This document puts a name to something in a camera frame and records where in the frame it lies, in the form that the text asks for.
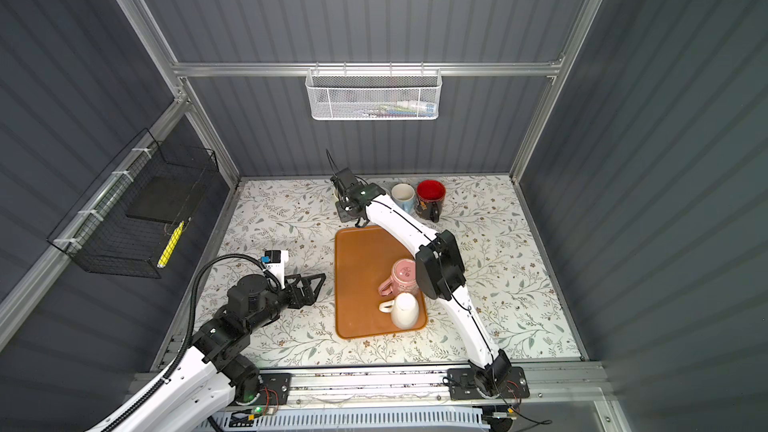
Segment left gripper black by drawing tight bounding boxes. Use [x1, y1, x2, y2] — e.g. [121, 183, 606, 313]
[245, 271, 324, 338]

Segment light blue mug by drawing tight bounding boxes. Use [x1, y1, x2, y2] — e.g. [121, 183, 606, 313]
[390, 183, 417, 214]

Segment orange plastic tray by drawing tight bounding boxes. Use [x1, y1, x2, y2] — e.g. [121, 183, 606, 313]
[334, 226, 427, 339]

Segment black skull pattern mug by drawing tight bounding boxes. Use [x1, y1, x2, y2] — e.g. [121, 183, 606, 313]
[416, 179, 446, 223]

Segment pink ghost mug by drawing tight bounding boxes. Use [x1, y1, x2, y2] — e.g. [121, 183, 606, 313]
[378, 259, 419, 297]

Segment white cream mug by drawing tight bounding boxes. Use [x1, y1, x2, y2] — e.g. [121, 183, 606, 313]
[378, 292, 420, 330]

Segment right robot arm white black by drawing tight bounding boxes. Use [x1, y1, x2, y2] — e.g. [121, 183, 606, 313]
[331, 175, 512, 398]

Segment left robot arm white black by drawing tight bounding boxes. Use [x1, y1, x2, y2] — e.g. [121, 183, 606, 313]
[92, 272, 326, 431]

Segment pens in white basket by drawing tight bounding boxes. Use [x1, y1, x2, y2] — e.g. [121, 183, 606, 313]
[357, 101, 438, 118]

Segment yellow marker pen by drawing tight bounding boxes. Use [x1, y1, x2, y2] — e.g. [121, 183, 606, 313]
[157, 221, 186, 269]

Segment floral table mat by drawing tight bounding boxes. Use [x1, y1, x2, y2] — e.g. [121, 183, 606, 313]
[196, 175, 580, 367]

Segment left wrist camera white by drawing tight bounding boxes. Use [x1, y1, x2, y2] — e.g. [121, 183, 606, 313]
[262, 249, 289, 289]

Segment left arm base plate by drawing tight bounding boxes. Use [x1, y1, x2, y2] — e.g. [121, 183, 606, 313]
[235, 373, 292, 407]

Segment black corrugated cable hose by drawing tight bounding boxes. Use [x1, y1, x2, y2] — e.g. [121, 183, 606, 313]
[95, 253, 283, 432]

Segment white wire mesh basket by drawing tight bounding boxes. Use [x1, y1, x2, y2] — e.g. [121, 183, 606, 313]
[305, 65, 443, 121]

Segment white perforated cable duct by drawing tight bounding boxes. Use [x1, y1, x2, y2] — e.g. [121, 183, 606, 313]
[197, 406, 490, 431]

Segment black wire basket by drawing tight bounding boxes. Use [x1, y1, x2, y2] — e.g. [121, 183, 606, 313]
[47, 133, 219, 279]

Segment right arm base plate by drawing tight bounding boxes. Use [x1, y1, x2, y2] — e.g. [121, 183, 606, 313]
[442, 367, 530, 401]

